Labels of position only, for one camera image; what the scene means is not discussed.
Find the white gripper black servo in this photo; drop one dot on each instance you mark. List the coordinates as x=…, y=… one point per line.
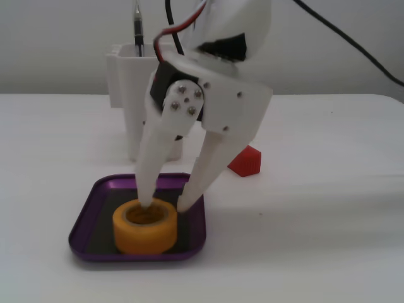
x=231, y=104

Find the yellow tape roll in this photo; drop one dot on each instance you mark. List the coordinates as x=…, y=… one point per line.
x=145, y=233

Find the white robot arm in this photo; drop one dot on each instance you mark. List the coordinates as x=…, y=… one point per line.
x=233, y=19

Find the red rectangular block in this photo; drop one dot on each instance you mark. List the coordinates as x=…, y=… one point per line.
x=247, y=162

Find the white plastic pen holder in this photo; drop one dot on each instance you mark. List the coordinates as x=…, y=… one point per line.
x=126, y=94

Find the purple metal tray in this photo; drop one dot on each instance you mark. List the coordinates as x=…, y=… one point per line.
x=94, y=227

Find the black ballpoint pen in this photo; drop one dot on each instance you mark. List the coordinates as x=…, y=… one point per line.
x=138, y=28

